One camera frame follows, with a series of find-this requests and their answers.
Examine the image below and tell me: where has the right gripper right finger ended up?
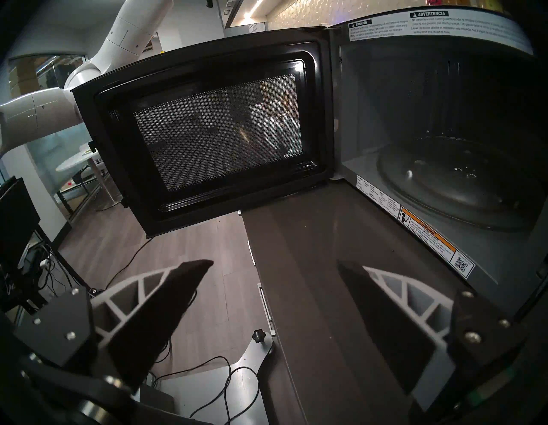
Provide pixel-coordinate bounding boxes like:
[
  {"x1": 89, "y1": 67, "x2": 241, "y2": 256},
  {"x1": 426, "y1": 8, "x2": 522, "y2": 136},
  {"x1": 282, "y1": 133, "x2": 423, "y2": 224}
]
[{"x1": 337, "y1": 260, "x2": 456, "y2": 412}]

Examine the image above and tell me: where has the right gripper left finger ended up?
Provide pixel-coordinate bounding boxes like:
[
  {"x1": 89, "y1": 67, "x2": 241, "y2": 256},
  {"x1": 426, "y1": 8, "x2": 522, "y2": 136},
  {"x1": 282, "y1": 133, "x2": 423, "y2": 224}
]
[{"x1": 90, "y1": 259, "x2": 214, "y2": 392}]

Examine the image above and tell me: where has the black glass microwave door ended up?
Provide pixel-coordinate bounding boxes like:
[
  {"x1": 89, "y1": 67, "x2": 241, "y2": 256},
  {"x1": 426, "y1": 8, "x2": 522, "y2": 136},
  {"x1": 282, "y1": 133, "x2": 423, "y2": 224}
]
[{"x1": 71, "y1": 27, "x2": 343, "y2": 239}]

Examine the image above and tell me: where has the glass microwave turntable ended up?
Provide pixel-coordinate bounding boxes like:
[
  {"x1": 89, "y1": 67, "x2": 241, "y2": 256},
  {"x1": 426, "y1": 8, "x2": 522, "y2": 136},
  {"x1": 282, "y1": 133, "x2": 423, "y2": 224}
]
[{"x1": 376, "y1": 136, "x2": 542, "y2": 232}]

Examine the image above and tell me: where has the black Panasonic microwave body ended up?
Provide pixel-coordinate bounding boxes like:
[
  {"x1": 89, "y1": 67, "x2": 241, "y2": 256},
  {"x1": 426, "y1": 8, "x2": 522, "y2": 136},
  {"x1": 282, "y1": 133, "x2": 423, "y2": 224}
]
[{"x1": 328, "y1": 4, "x2": 548, "y2": 317}]

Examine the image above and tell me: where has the dark wood drawer cabinet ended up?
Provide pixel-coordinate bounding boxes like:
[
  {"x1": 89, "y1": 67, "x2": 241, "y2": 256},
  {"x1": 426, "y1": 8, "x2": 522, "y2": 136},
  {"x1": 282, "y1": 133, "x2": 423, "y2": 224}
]
[{"x1": 239, "y1": 212, "x2": 310, "y2": 425}]

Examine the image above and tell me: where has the white round table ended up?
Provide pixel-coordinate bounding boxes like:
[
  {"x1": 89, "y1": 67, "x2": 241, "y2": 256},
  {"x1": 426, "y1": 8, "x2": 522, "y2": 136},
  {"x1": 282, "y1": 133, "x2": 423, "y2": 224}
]
[{"x1": 56, "y1": 150, "x2": 119, "y2": 211}]

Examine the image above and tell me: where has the black computer monitor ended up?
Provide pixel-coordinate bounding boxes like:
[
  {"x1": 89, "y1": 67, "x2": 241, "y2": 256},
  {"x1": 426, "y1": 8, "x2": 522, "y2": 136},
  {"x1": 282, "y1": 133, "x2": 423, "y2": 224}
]
[{"x1": 0, "y1": 177, "x2": 41, "y2": 266}]

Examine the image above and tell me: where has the black floor cable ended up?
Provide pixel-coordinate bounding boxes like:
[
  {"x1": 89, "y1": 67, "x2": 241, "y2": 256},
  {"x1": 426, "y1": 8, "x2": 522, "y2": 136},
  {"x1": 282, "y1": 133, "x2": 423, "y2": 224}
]
[{"x1": 105, "y1": 236, "x2": 155, "y2": 288}]

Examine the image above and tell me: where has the black cable on base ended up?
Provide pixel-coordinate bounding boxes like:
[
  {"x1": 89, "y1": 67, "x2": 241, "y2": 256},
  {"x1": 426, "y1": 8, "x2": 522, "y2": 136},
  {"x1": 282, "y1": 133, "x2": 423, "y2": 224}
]
[{"x1": 153, "y1": 355, "x2": 262, "y2": 425}]

